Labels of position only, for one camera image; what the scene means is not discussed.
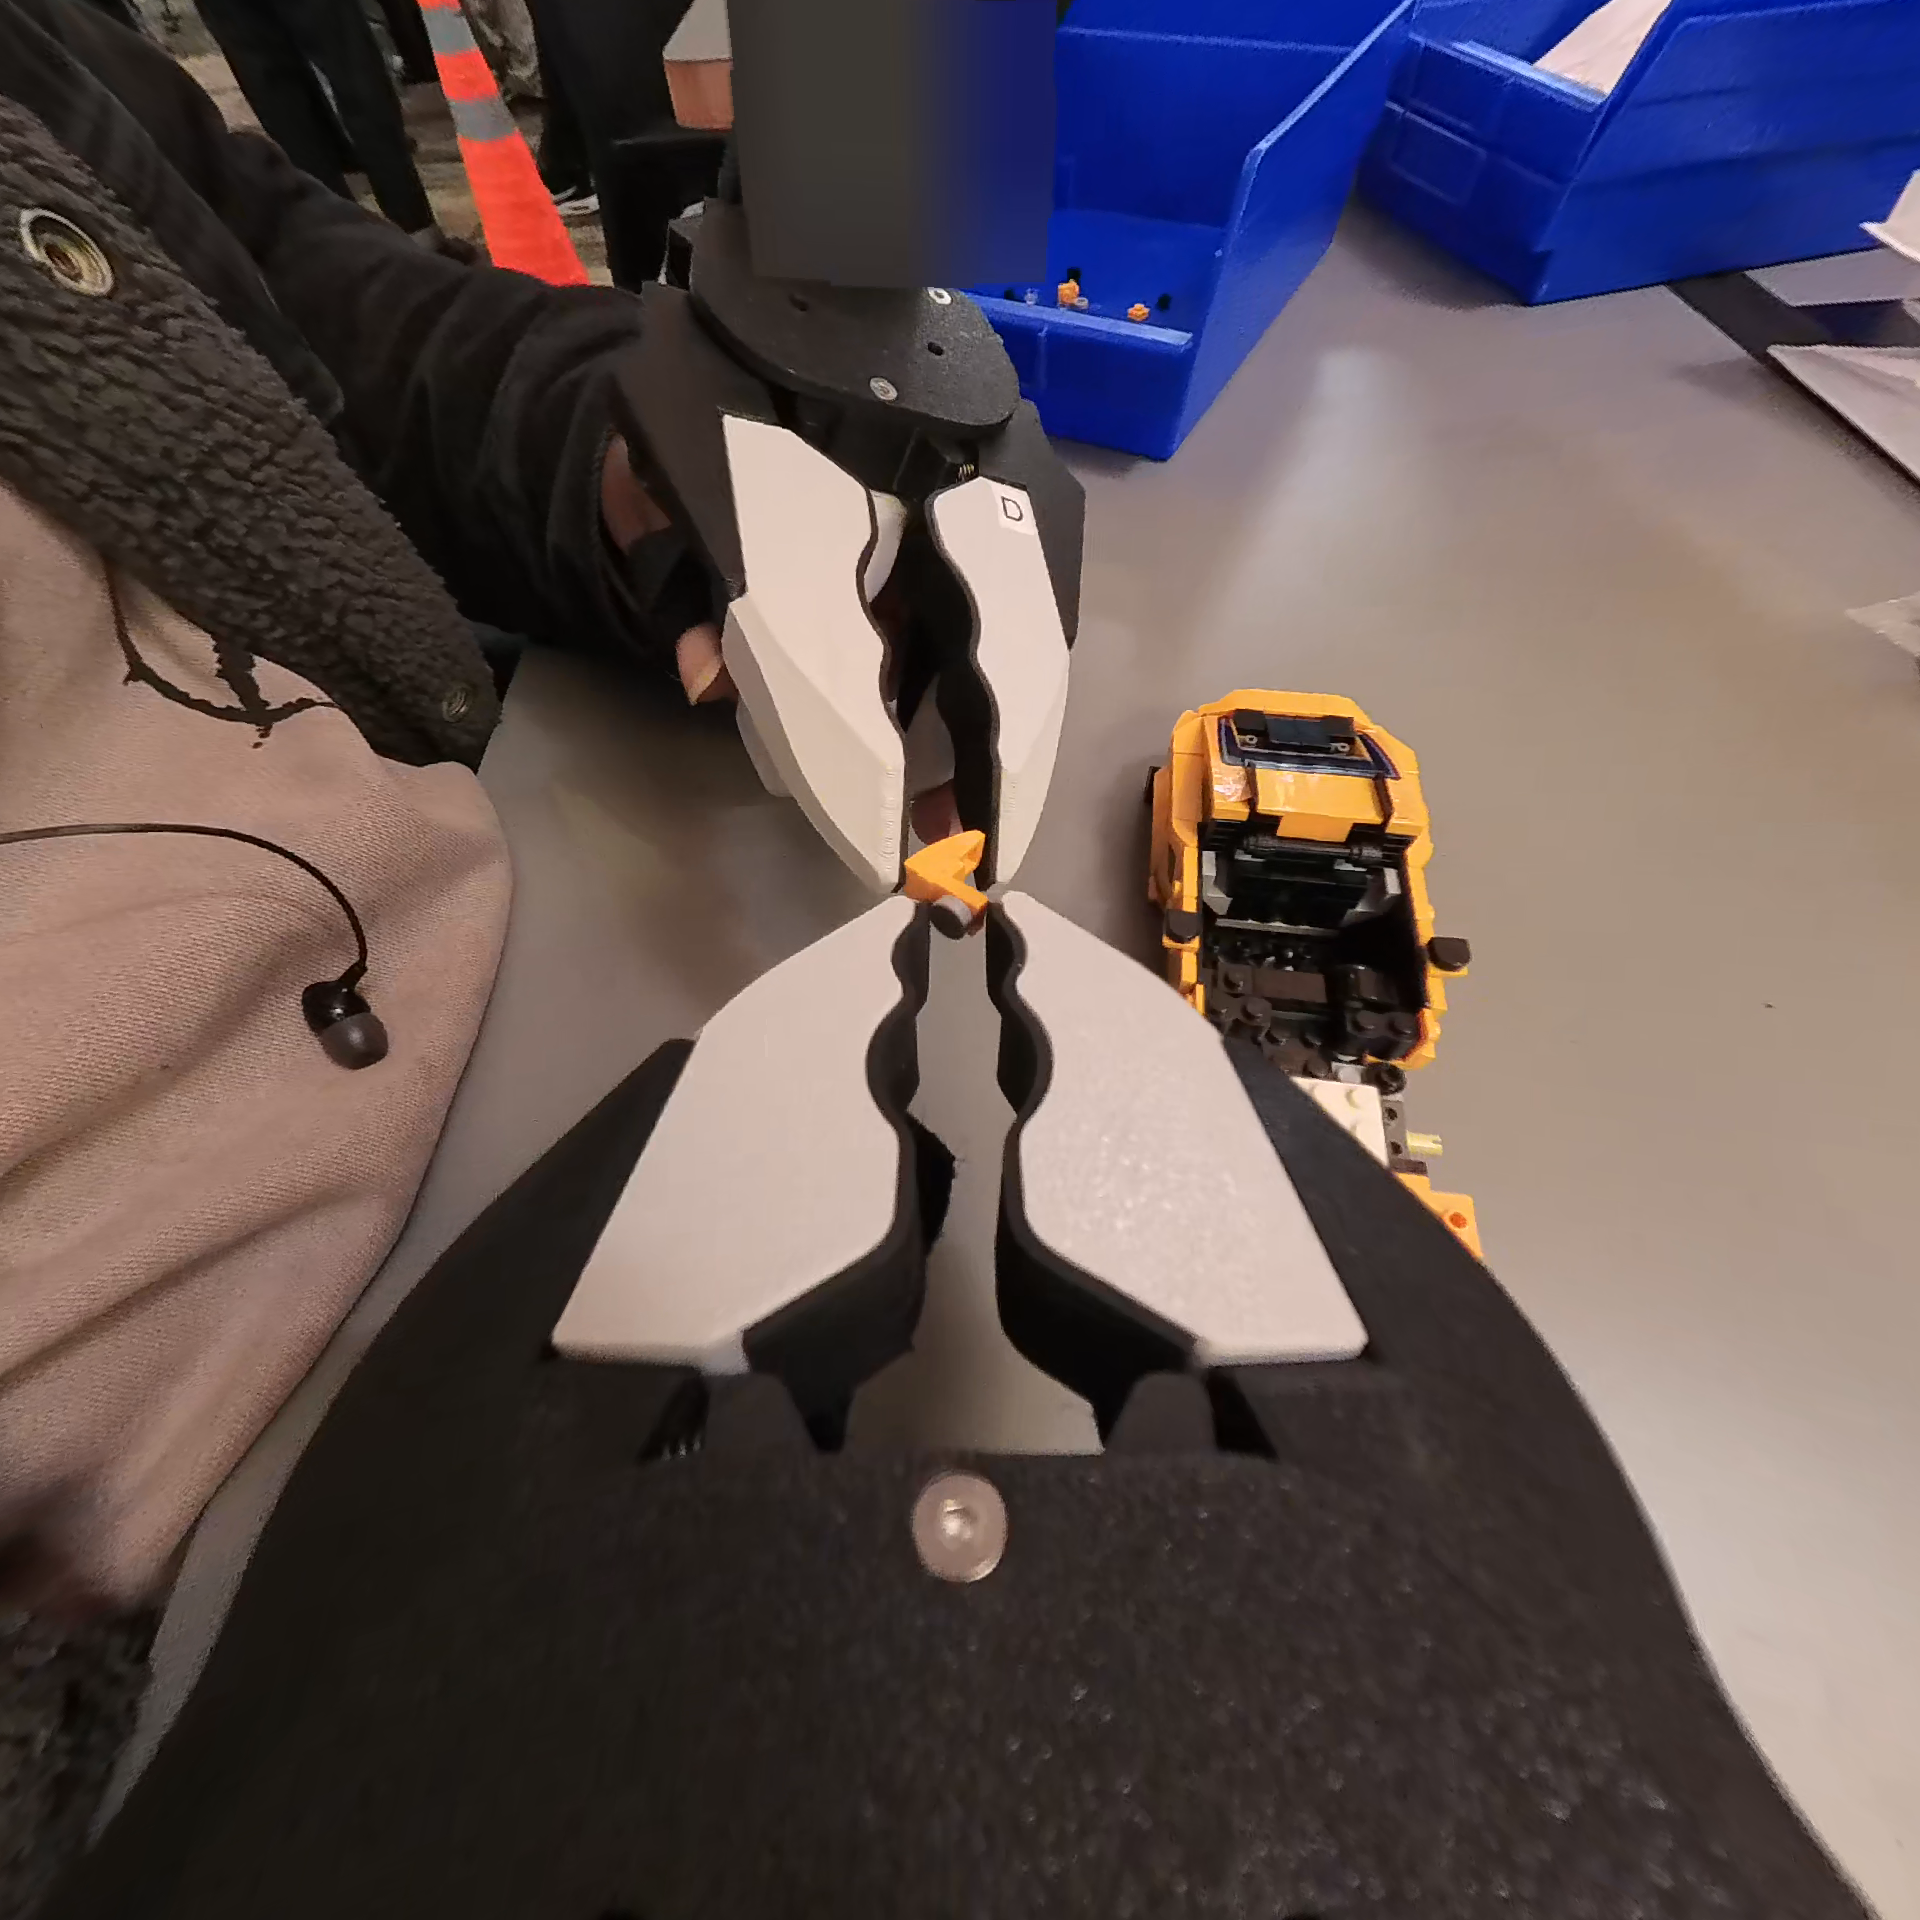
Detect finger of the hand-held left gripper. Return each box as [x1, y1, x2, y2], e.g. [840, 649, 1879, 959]
[928, 479, 1077, 888]
[721, 413, 915, 896]

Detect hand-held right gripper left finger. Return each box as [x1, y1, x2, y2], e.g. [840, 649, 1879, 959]
[549, 893, 933, 1369]

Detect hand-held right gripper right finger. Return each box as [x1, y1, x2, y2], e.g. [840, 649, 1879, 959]
[983, 890, 1369, 1369]

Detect yellow lego car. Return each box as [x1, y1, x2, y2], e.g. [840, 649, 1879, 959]
[1148, 689, 1490, 1262]

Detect person's left forearm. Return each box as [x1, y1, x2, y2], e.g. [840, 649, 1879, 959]
[0, 0, 722, 670]

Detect person's left hand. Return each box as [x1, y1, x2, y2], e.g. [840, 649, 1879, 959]
[596, 434, 969, 840]

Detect blue plastic bin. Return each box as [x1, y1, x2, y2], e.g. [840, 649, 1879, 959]
[1357, 0, 1920, 306]
[960, 0, 1419, 461]

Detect orange traffic cone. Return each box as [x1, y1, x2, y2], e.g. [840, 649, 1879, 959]
[417, 0, 593, 287]

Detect beige hoodie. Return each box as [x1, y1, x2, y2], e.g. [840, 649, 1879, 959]
[0, 479, 516, 1614]

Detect dark fleece jacket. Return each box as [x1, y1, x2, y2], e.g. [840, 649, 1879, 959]
[0, 96, 506, 770]

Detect white paper sheet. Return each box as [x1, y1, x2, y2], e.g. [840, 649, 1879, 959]
[1529, 0, 1673, 88]

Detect white paper bag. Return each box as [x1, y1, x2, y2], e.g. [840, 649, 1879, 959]
[1768, 343, 1920, 481]
[1861, 172, 1920, 302]

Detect black earphone with cable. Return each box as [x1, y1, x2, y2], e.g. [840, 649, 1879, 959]
[0, 823, 394, 1071]

